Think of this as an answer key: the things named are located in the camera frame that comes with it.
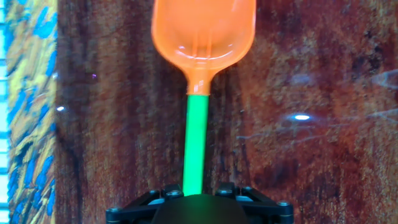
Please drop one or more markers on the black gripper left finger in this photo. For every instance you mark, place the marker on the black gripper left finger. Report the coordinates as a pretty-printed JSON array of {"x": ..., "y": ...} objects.
[{"x": 133, "y": 211}]

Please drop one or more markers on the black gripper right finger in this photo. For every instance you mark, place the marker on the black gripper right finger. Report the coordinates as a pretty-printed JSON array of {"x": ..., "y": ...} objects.
[{"x": 267, "y": 211}]

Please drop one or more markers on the orange green toy shovel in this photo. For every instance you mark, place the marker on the orange green toy shovel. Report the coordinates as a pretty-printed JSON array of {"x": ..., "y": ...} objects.
[{"x": 196, "y": 140}]

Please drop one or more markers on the blue starry painting cloth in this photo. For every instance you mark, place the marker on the blue starry painting cloth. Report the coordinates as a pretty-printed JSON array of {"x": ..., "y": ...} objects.
[{"x": 31, "y": 93}]

